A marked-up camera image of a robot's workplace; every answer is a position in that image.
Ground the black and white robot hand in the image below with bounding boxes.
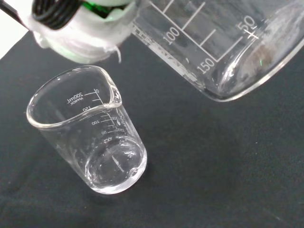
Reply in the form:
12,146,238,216
27,0,141,64

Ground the black cloth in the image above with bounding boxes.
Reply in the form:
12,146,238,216
0,30,304,228

